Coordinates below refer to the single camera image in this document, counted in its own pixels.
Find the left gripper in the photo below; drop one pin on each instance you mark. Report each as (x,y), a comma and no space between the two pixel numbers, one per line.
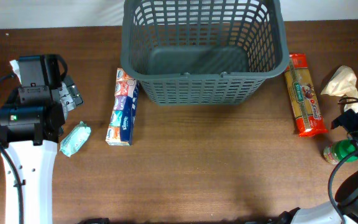
(70,93)

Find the green lid jar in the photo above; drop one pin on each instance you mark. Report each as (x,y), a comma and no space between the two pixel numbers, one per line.
(337,151)

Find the spaghetti pasta package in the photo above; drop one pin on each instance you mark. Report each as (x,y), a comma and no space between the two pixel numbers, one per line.
(304,103)

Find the grey plastic basket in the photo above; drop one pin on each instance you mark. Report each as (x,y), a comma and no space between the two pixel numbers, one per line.
(203,52)

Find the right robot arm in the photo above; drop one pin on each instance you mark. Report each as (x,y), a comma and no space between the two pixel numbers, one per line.
(342,206)

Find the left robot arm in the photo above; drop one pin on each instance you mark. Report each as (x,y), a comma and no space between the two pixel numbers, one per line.
(31,122)

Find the light green wipes pack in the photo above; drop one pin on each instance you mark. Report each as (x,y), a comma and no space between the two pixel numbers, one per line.
(72,143)

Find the crumpled beige paper bag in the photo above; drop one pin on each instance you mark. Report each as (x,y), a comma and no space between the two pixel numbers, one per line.
(343,83)

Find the tissue packs multipack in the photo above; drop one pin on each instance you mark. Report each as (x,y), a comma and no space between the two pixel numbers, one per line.
(121,125)

